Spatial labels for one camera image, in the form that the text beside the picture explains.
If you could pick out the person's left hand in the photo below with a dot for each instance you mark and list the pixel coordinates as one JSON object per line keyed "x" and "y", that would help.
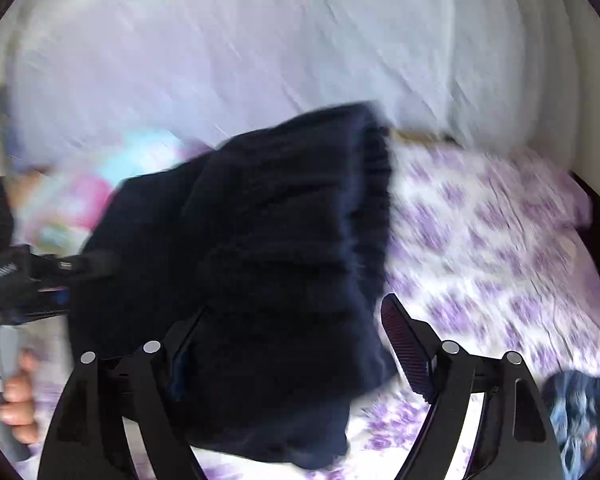
{"x": 18, "y": 409}

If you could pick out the navy blue sweatpants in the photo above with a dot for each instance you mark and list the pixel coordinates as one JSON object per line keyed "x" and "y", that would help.
{"x": 274, "y": 245}

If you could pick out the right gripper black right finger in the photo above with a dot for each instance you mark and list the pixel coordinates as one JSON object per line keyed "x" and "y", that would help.
{"x": 514, "y": 438}

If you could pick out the folded floral turquoise quilt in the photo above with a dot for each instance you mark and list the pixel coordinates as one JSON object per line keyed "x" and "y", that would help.
{"x": 57, "y": 208}

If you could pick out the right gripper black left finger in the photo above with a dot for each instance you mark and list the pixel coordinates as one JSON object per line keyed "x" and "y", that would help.
{"x": 87, "y": 439}

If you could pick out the purple floral bed sheet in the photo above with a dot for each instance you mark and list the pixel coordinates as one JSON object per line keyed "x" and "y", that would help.
{"x": 481, "y": 247}

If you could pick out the blue denim jeans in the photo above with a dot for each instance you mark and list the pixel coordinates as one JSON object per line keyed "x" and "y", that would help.
{"x": 572, "y": 399}

